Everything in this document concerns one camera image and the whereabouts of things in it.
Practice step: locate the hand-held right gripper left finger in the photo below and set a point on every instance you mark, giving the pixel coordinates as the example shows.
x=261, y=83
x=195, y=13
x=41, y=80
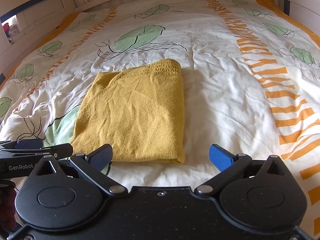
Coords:
x=101, y=156

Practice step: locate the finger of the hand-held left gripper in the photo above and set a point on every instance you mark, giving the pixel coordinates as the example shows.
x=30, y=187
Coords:
x=62, y=150
x=30, y=144

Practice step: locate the red and pink cloth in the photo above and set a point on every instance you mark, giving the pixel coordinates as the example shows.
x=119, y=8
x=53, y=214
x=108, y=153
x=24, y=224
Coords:
x=10, y=31

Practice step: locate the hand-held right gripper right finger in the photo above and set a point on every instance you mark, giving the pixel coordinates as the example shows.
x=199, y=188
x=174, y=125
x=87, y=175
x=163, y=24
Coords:
x=220, y=157

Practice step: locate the leaf printed duvet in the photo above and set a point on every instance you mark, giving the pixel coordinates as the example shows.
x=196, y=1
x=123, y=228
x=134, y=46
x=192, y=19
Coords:
x=212, y=80

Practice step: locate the yellow knitted sweater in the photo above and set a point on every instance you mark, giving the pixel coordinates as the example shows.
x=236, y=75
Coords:
x=135, y=112

